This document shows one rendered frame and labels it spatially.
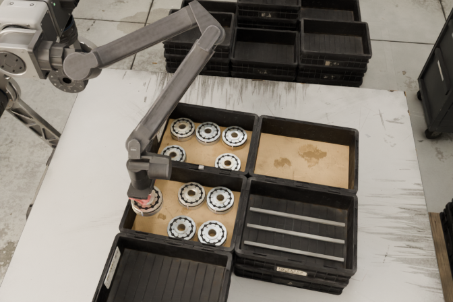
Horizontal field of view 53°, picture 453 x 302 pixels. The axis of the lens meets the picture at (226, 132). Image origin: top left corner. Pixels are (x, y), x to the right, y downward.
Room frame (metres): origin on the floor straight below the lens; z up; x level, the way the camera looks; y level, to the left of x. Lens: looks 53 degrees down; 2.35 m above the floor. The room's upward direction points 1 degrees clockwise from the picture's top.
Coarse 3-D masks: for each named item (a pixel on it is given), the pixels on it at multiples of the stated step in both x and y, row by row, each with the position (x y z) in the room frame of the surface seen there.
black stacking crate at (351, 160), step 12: (264, 120) 1.16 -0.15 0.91; (264, 132) 1.16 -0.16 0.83; (276, 132) 1.15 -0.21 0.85; (288, 132) 1.14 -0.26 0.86; (300, 132) 1.13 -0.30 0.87; (312, 132) 1.13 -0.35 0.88; (324, 132) 1.12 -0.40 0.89; (336, 132) 1.11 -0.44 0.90; (348, 132) 1.10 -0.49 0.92; (348, 144) 1.10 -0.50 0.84
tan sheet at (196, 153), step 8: (168, 128) 1.18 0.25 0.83; (224, 128) 1.18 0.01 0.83; (168, 136) 1.13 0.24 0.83; (248, 136) 1.14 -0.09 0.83; (160, 144) 1.09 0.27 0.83; (168, 144) 1.09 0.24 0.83; (176, 144) 1.09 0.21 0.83; (184, 144) 1.09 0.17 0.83; (192, 144) 1.09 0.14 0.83; (200, 144) 1.09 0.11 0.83; (216, 144) 1.10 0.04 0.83; (248, 144) 1.10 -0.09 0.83; (160, 152) 1.05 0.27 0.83; (192, 152) 1.05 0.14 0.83; (200, 152) 1.05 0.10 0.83; (208, 152) 1.05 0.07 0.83; (216, 152) 1.05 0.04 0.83; (224, 152) 1.06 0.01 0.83; (232, 152) 1.06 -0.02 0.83; (240, 152) 1.06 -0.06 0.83; (192, 160) 1.01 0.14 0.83; (200, 160) 1.01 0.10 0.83; (208, 160) 1.01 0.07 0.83; (240, 160) 1.02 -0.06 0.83
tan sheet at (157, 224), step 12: (156, 180) 0.92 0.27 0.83; (168, 180) 0.92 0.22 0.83; (168, 192) 0.87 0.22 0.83; (240, 192) 0.87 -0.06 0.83; (168, 204) 0.81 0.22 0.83; (204, 204) 0.82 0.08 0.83; (144, 216) 0.76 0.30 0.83; (156, 216) 0.76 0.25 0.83; (168, 216) 0.76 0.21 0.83; (192, 216) 0.77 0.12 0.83; (204, 216) 0.77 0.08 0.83; (216, 216) 0.77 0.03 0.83; (228, 216) 0.77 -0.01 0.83; (132, 228) 0.72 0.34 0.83; (144, 228) 0.72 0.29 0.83; (156, 228) 0.72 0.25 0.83; (228, 228) 0.72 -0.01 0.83; (228, 240) 0.68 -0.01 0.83
